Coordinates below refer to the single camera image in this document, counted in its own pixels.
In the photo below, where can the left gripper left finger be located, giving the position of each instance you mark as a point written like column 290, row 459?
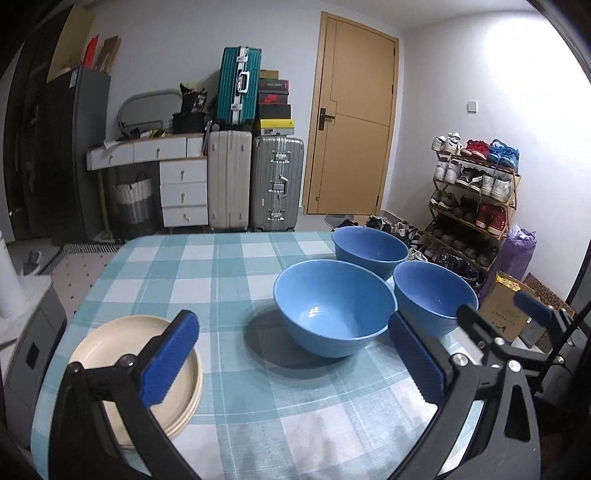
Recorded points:
column 82, row 443

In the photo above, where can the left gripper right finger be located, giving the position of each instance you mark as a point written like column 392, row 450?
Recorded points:
column 505, row 444

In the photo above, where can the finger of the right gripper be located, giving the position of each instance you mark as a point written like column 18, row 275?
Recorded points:
column 490, row 341
column 553, row 320

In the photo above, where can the large cream plate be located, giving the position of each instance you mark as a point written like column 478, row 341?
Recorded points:
column 128, row 335

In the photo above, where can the large blue bowl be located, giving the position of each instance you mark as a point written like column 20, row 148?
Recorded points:
column 331, row 308

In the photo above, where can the cardboard box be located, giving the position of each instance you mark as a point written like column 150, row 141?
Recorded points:
column 499, row 309

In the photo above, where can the purple bag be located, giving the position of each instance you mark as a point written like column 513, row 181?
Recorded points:
column 513, row 258

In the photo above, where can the grey side cabinet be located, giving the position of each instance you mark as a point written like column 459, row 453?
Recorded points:
column 28, row 342

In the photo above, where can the shoe rack with shoes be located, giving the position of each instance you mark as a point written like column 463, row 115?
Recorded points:
column 473, row 201

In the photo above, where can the white kettle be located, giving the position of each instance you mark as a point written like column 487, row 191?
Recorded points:
column 12, row 294

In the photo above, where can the teal plaid tablecloth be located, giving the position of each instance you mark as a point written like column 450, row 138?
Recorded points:
column 268, row 410

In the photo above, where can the woven laundry basket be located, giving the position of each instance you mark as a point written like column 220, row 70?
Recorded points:
column 134, row 200

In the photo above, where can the wooden door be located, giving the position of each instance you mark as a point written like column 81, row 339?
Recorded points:
column 352, row 118

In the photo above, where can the silver grey suitcase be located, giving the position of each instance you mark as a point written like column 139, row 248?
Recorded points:
column 275, row 186

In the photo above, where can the white drawer desk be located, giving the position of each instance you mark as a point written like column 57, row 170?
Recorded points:
column 182, row 166

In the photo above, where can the stack of shoe boxes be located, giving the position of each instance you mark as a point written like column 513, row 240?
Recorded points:
column 273, row 111

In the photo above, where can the beige suitcase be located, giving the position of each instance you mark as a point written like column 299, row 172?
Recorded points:
column 228, row 170

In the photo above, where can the oval mirror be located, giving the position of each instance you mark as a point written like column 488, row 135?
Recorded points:
column 149, row 111

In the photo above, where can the black refrigerator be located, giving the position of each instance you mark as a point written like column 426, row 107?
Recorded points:
column 75, row 121

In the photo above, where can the teal suitcase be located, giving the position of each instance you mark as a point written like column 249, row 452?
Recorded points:
column 238, row 85

